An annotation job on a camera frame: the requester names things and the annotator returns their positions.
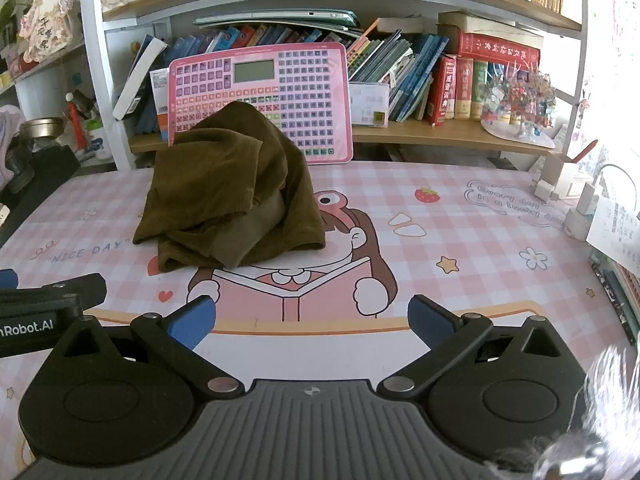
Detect brass bowl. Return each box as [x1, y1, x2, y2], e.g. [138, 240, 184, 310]
[22, 117, 66, 140]

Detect black case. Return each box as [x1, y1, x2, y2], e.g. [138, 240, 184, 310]
[0, 146, 82, 248]

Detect dark pleated folder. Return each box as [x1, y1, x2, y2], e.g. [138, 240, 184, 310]
[127, 95, 161, 136]

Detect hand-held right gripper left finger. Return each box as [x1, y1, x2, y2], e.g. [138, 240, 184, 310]
[52, 295, 247, 401]

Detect wooden side shelf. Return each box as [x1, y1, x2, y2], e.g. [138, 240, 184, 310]
[0, 35, 88, 101]

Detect orange blue booklet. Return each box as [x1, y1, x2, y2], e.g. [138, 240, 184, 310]
[150, 67, 171, 142]

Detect teal slim laptop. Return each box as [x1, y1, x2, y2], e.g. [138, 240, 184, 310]
[192, 9, 361, 31]

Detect white fluffy trim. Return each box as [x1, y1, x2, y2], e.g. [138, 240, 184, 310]
[492, 342, 640, 480]

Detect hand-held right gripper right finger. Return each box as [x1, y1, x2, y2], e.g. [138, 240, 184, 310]
[376, 294, 576, 402]

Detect row of books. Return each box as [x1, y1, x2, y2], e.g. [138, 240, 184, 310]
[115, 11, 545, 128]

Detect red tassel ornament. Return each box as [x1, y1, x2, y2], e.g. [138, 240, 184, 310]
[67, 92, 91, 151]

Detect brown garment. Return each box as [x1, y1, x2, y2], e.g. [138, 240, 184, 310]
[132, 101, 327, 275]

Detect green plant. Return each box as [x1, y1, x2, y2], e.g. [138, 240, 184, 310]
[0, 0, 26, 26]

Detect small white card box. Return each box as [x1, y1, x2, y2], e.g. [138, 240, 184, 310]
[348, 81, 390, 127]

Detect small white plug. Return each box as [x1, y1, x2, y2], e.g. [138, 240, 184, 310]
[534, 175, 561, 202]

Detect colourful figurine ornament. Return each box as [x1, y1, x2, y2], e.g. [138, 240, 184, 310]
[477, 57, 558, 150]

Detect stack of notebooks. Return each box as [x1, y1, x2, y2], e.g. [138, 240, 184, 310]
[587, 247, 640, 346]

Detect wall poster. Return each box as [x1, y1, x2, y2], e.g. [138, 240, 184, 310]
[607, 0, 640, 76]

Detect white charger with cable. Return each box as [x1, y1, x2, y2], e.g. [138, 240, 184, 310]
[565, 162, 636, 241]

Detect white bookshelf with wooden boards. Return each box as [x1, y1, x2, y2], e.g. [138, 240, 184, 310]
[77, 0, 596, 171]

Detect pale lilac cloth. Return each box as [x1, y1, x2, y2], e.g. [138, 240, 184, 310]
[0, 105, 23, 191]

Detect pink learning tablet toy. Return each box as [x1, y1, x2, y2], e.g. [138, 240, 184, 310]
[166, 41, 355, 166]

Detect printed paper sheet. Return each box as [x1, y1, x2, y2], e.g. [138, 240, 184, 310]
[586, 195, 640, 271]

